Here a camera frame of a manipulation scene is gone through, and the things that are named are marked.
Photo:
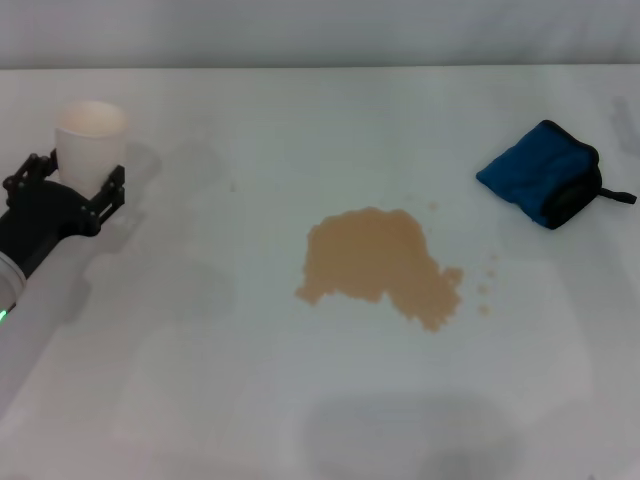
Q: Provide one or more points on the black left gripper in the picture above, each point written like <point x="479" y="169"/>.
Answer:
<point x="45" y="220"/>

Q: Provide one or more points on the white paper cup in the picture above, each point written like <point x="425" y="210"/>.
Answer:
<point x="90" y="155"/>

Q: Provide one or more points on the blue rag with black trim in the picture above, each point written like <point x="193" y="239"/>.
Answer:
<point x="530" y="170"/>

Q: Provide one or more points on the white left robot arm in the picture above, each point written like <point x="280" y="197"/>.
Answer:
<point x="7" y="285"/>

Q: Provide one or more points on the brown water stain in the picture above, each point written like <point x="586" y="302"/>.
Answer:
<point x="370" y="255"/>

